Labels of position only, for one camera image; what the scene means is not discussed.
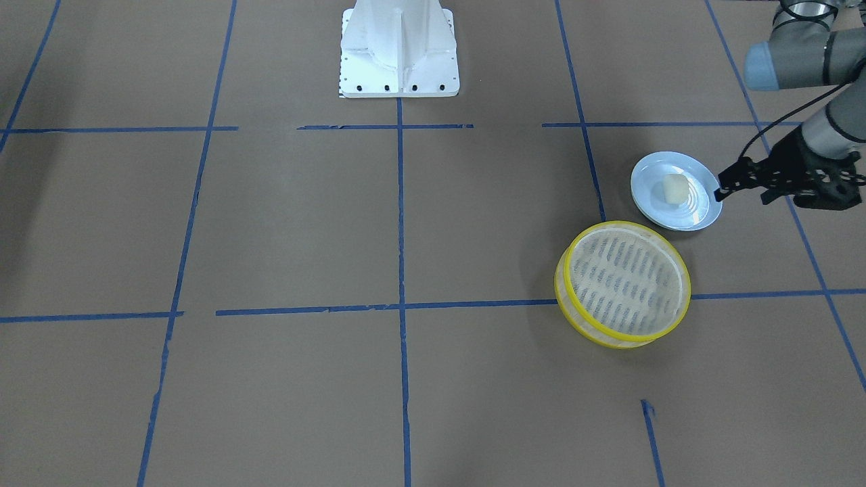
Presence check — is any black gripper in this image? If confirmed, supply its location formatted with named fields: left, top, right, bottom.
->
left=714, top=127, right=854, bottom=202

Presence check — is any white steamed bun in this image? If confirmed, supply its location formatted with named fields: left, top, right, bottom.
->
left=662, top=173, right=691, bottom=206

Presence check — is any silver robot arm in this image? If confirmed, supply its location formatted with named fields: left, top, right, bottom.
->
left=714, top=1, right=865, bottom=212

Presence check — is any yellow rimmed bamboo steamer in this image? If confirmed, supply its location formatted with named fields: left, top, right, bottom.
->
left=554, top=221, right=692, bottom=350

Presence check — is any light blue plate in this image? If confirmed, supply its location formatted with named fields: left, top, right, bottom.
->
left=630, top=151, right=723, bottom=231

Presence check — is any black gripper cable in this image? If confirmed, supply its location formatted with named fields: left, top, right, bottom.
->
left=737, top=80, right=854, bottom=162

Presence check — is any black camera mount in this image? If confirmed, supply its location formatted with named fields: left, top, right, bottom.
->
left=761, top=151, right=864, bottom=212

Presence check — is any white camera post base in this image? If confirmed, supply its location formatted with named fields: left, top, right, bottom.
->
left=338, top=1, right=461, bottom=99

